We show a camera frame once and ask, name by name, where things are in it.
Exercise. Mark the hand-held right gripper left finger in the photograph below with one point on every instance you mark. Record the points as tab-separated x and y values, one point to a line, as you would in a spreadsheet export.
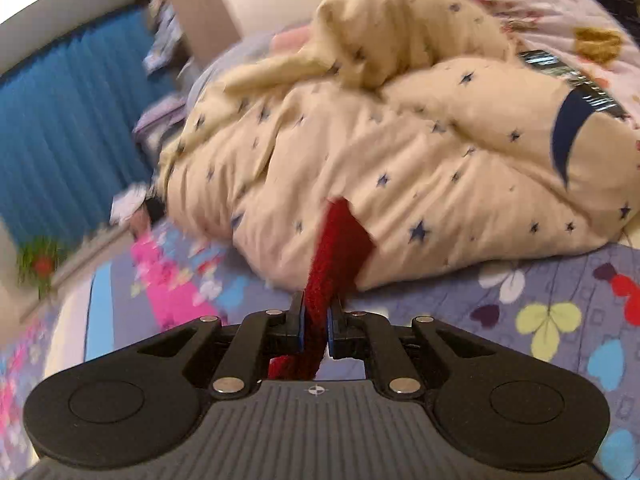
299	327

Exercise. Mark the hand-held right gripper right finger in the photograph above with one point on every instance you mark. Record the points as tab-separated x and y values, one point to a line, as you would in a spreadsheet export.
330	330

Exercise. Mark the red knitted sweater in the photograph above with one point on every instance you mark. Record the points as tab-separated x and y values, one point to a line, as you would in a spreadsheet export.
337	265

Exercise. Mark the cream star-print quilt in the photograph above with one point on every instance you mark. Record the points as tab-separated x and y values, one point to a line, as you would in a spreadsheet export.
390	160

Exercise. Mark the black and pink item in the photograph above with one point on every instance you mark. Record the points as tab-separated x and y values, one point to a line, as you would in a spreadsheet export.
150	212

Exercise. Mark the colourful flower-print bed blanket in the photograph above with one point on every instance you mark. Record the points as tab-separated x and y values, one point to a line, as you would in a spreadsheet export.
525	320

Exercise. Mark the white crumpled item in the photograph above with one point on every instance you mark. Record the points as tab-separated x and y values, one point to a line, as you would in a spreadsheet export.
127	205

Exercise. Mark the green potted plant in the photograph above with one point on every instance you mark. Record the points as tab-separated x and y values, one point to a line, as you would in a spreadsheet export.
42	262

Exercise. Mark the grey pillow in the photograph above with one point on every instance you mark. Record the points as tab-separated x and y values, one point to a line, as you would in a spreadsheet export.
205	72

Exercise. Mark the blue curtain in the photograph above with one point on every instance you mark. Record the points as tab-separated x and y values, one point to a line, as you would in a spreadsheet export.
70	125

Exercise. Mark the clear plastic storage box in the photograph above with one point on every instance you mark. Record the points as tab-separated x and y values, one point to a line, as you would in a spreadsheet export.
162	30

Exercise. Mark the black shiny object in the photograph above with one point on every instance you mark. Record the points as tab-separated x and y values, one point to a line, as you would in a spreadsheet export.
575	77

